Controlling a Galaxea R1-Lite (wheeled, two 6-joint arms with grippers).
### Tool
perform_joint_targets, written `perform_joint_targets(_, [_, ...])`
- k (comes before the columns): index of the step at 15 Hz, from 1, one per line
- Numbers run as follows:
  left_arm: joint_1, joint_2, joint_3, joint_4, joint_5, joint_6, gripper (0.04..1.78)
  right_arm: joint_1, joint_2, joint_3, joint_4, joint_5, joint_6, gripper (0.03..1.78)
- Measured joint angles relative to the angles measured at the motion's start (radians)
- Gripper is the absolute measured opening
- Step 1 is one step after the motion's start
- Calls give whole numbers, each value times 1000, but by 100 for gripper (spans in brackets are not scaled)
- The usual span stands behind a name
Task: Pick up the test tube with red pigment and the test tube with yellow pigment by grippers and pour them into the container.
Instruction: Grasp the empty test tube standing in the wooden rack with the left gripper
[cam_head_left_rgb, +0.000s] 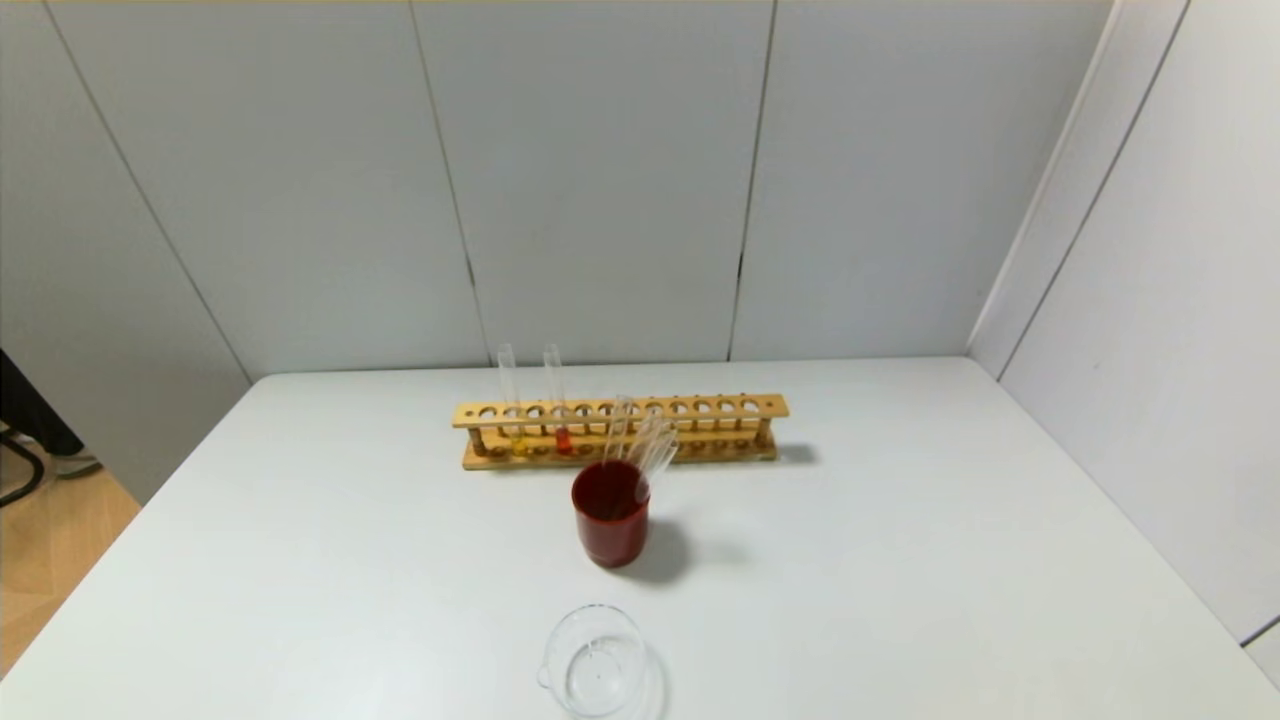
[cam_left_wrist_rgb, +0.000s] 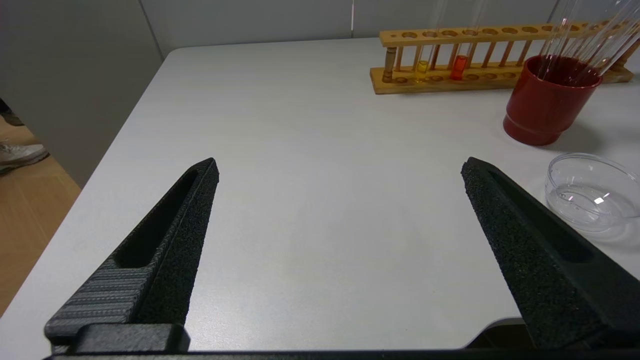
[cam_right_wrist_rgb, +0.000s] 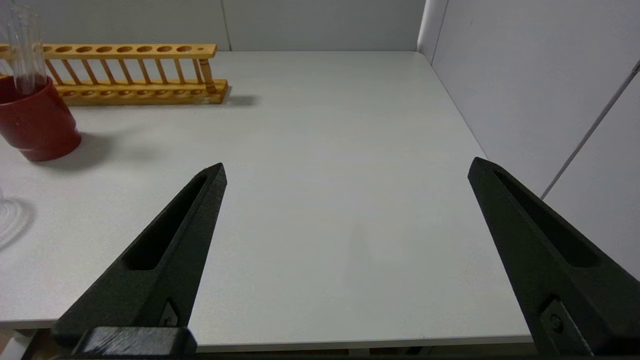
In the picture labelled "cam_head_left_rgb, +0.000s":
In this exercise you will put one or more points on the empty glass test tube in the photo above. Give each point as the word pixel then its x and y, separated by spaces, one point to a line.
pixel 618 430
pixel 655 465
pixel 648 440

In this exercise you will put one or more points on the test tube with red pigment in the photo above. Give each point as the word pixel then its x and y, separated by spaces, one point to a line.
pixel 554 385

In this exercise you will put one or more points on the black chair base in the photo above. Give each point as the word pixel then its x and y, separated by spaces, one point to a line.
pixel 35 470

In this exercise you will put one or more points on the grey shoe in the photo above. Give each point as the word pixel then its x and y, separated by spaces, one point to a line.
pixel 78 465

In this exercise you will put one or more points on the test tube with yellow pigment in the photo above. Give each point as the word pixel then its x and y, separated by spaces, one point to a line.
pixel 510 390

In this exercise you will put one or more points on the clear glass beaker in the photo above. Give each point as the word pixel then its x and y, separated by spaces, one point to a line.
pixel 595 665

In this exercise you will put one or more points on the wooden test tube rack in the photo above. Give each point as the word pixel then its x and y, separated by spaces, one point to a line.
pixel 720 405

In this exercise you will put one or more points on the red plastic cup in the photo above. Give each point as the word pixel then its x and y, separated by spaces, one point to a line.
pixel 612 535

